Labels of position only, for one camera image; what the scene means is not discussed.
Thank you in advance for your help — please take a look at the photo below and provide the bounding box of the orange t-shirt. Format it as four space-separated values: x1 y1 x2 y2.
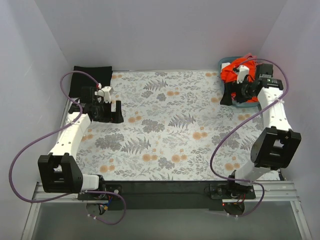
218 54 258 107

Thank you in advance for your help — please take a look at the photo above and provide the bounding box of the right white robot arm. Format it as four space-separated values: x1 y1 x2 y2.
220 63 302 199

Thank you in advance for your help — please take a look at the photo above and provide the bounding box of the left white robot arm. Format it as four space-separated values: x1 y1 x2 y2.
38 86 124 200

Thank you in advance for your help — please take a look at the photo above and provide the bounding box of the teal laundry basket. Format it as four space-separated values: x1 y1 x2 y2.
218 56 259 108

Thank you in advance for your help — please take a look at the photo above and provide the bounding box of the pink t-shirt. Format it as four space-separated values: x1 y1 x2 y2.
243 53 257 59

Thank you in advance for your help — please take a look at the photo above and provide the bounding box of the folded black t-shirt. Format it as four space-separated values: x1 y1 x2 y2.
69 66 113 98

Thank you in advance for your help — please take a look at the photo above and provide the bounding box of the floral table mat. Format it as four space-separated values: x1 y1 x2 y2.
76 71 264 181

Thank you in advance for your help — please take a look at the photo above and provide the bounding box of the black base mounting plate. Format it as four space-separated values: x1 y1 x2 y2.
77 180 256 211

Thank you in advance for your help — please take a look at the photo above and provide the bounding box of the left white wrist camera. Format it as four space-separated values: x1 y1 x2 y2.
95 83 114 103

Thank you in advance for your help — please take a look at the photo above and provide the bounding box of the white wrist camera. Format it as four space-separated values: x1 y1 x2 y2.
95 83 114 103
233 65 250 84

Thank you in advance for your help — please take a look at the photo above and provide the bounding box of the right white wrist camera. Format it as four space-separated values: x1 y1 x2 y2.
233 65 250 84

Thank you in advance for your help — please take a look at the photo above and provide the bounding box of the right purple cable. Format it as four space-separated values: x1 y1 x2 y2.
210 58 290 217

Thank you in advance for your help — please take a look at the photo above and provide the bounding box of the purple cable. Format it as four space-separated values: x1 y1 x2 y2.
210 58 290 217
9 71 127 225

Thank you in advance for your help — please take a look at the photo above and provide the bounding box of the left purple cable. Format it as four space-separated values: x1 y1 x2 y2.
9 71 127 225

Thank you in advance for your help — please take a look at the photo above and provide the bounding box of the aluminium rail frame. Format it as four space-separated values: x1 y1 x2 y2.
21 180 312 240

